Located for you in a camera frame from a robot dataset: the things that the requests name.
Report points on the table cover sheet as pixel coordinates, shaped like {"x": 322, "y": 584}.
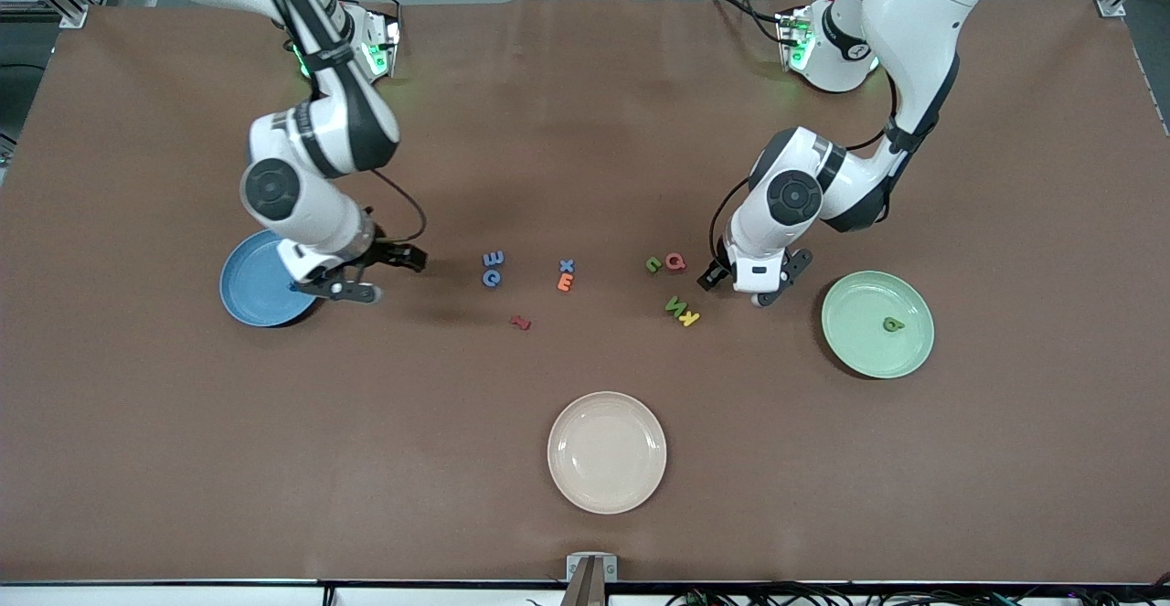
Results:
{"x": 183, "y": 460}

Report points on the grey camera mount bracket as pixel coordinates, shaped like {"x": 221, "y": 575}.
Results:
{"x": 591, "y": 579}

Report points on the blue foam letter G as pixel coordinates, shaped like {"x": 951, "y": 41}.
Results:
{"x": 485, "y": 280}

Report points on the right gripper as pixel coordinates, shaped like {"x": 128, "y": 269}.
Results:
{"x": 388, "y": 253}

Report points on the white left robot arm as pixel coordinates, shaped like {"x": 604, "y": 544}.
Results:
{"x": 914, "y": 21}

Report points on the green foam letter W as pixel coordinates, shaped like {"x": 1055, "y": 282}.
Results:
{"x": 676, "y": 306}

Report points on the blue foam letter E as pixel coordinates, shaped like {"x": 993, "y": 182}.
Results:
{"x": 494, "y": 259}

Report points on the blue plate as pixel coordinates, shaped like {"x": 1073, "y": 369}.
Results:
{"x": 251, "y": 286}

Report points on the green plate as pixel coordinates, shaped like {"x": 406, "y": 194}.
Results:
{"x": 859, "y": 341}

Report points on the red foam letter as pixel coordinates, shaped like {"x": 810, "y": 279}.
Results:
{"x": 520, "y": 322}

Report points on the yellow foam letter K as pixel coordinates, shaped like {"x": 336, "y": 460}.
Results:
{"x": 690, "y": 318}

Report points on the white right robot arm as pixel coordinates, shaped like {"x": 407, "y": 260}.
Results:
{"x": 347, "y": 122}

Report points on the beige plate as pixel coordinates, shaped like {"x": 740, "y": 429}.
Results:
{"x": 607, "y": 452}

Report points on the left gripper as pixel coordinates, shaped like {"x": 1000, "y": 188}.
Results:
{"x": 712, "y": 276}

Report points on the green foam letter P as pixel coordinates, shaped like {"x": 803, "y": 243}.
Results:
{"x": 891, "y": 323}

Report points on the pink foam letter Q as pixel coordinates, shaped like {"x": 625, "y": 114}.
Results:
{"x": 668, "y": 261}

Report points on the white table edge rail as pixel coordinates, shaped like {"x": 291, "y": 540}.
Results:
{"x": 183, "y": 597}

